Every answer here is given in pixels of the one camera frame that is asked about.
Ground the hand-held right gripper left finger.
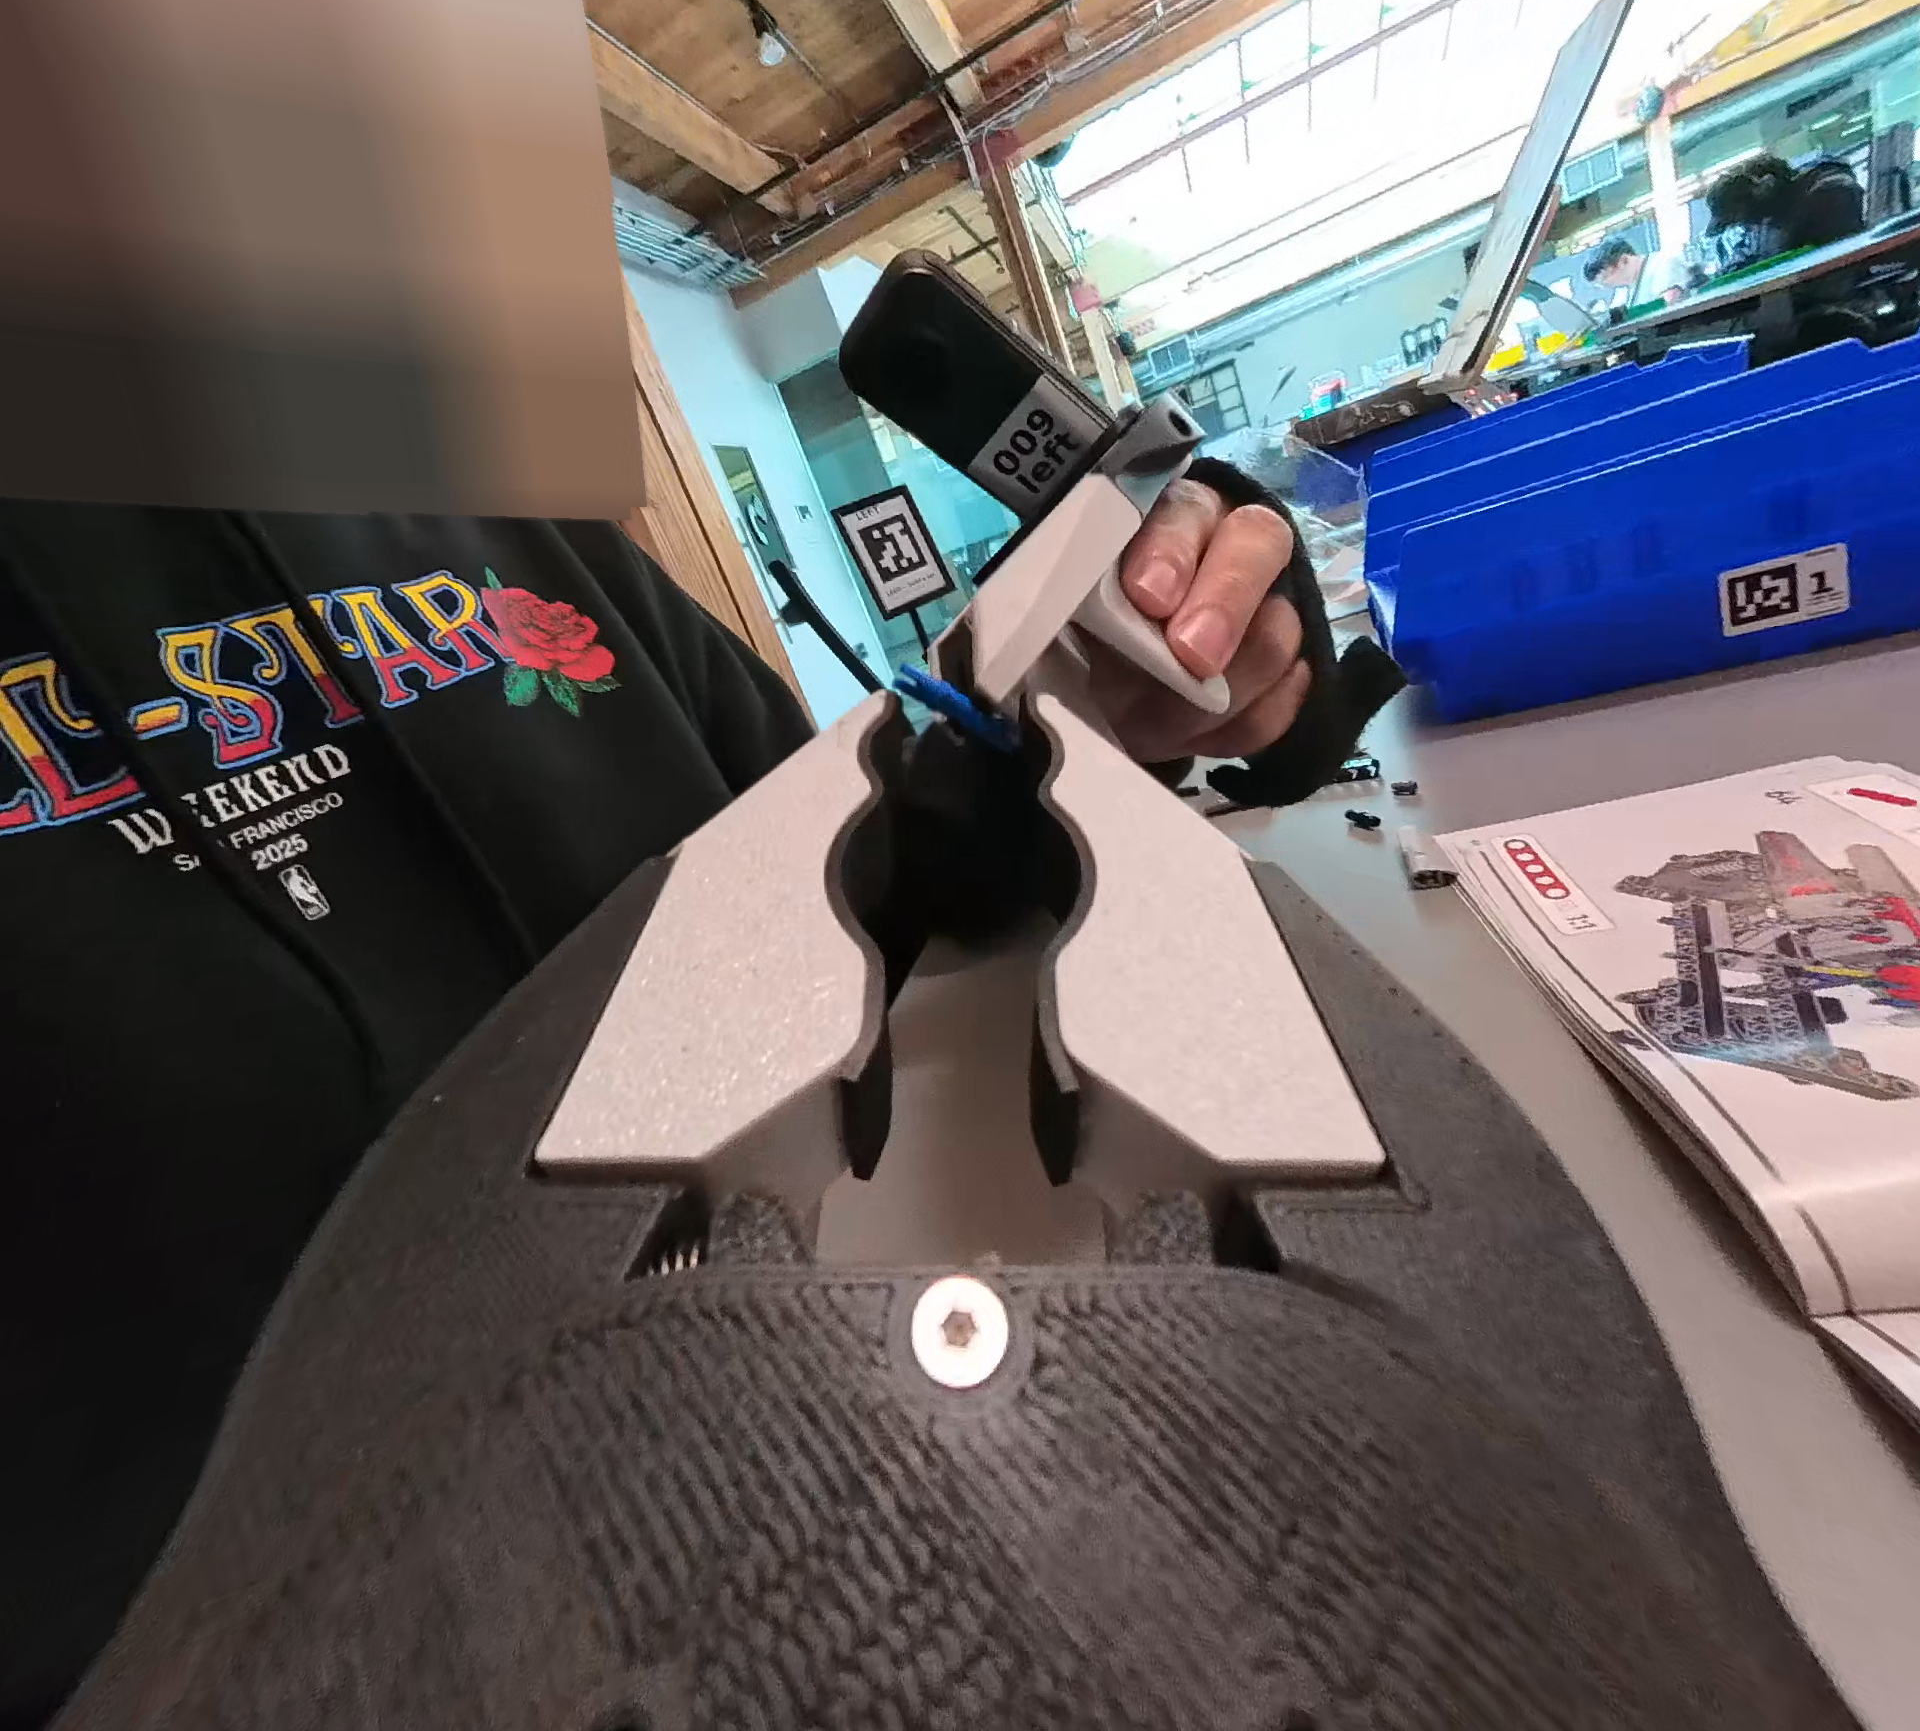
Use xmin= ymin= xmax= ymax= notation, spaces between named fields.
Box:
xmin=532 ymin=688 xmax=913 ymax=1186

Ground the blue plastic bin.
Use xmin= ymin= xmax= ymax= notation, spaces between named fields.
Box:
xmin=1399 ymin=442 xmax=1920 ymax=728
xmin=1356 ymin=336 xmax=1920 ymax=564

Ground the black toy brick assembly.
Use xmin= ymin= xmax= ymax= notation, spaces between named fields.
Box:
xmin=840 ymin=724 xmax=1083 ymax=956

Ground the open grey laptop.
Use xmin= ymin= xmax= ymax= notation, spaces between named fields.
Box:
xmin=1422 ymin=0 xmax=1663 ymax=402

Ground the person's left hand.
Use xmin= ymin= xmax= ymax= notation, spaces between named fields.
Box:
xmin=1113 ymin=478 xmax=1327 ymax=768

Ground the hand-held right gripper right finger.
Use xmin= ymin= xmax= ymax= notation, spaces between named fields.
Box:
xmin=1024 ymin=694 xmax=1387 ymax=1188

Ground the person's black printed hoodie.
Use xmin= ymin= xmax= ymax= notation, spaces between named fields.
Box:
xmin=0 ymin=494 xmax=821 ymax=1731

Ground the printed marker sign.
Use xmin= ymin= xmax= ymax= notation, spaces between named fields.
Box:
xmin=833 ymin=486 xmax=956 ymax=624

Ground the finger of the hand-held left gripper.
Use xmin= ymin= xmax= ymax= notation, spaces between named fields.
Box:
xmin=926 ymin=478 xmax=1160 ymax=716
xmin=1034 ymin=628 xmax=1146 ymax=762

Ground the blue toy brick pin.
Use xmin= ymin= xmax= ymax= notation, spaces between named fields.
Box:
xmin=897 ymin=666 xmax=1027 ymax=752

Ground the toy brick instruction booklet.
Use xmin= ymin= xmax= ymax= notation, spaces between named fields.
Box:
xmin=1437 ymin=756 xmax=1920 ymax=1436

